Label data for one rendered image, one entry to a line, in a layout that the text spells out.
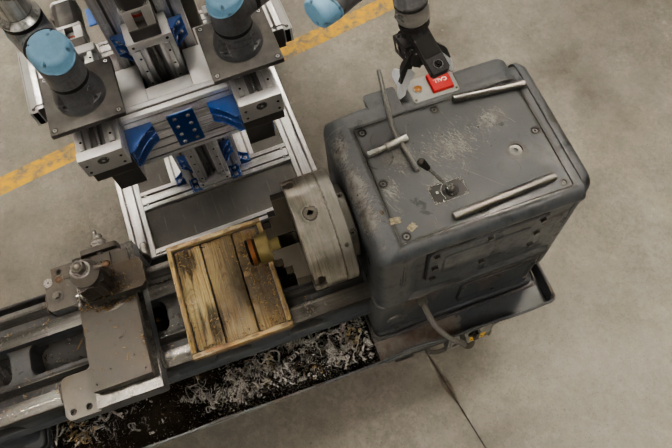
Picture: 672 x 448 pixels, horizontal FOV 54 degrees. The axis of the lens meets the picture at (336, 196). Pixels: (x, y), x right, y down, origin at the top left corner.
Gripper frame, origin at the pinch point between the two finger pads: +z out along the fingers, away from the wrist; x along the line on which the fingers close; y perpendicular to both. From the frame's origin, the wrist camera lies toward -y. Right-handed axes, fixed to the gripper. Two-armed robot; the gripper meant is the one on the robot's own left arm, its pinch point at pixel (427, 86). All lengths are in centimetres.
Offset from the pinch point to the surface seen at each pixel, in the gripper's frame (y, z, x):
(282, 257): -3, 29, 51
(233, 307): 4, 49, 71
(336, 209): -6.0, 17.5, 33.2
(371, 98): 16.5, 11.7, 9.0
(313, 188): 2.4, 16.0, 35.4
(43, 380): 13, 46, 128
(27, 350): 25, 45, 130
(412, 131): 2.3, 15.2, 5.1
